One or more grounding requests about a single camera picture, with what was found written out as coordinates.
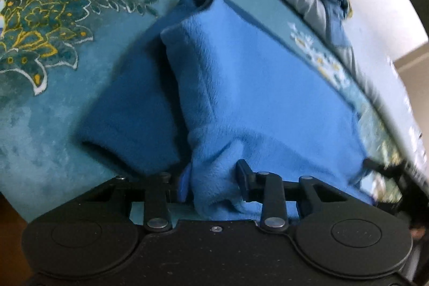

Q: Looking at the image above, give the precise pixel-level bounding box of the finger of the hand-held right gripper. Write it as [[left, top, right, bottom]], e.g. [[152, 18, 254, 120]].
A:
[[364, 157, 408, 180]]

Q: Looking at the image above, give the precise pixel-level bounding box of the two-tone blue fleece garment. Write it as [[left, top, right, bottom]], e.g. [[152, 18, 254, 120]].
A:
[[72, 0, 375, 221]]

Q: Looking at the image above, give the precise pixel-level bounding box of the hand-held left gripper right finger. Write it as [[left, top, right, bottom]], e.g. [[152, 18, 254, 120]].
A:
[[235, 159, 350, 233]]

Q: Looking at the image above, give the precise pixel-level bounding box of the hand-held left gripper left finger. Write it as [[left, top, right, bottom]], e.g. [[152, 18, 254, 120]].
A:
[[79, 168, 194, 233]]

